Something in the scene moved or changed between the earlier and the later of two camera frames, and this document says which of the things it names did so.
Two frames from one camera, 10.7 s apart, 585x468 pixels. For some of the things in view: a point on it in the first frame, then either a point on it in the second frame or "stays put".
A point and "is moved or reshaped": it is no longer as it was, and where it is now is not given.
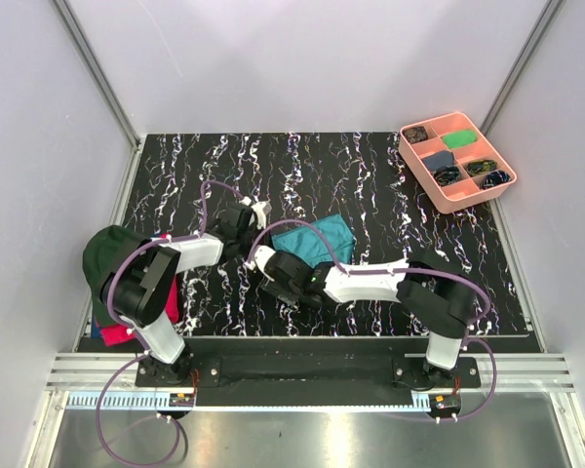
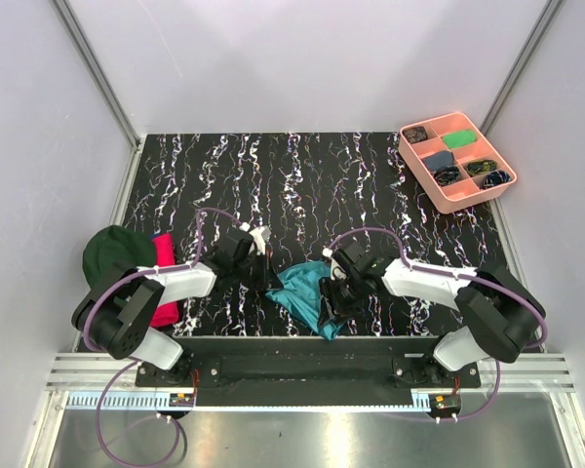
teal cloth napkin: [305, 244] is moved or reshaped
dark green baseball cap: [101, 255] stays put
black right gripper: [275, 289] to [332, 308]
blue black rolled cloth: [493, 177] stays put
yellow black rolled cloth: [479, 167] stays put
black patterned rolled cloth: [447, 175] stays put
